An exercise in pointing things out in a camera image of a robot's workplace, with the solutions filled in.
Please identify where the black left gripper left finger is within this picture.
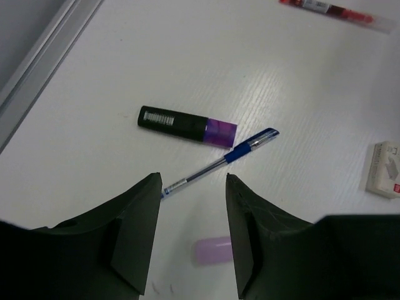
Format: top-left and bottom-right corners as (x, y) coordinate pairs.
(1, 172), (162, 299)

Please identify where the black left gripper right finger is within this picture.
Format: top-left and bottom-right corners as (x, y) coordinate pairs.
(226, 174), (399, 299)

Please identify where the blue ballpoint pen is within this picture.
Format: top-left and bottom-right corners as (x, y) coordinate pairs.
(161, 127), (280, 200)

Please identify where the purple black highlighter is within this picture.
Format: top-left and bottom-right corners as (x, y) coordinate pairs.
(137, 106), (237, 148)

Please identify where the red gel pen clear cap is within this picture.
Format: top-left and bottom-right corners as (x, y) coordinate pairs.
(279, 0), (397, 34)

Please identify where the aluminium frame rail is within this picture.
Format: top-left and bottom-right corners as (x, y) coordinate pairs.
(1, 1), (103, 151)

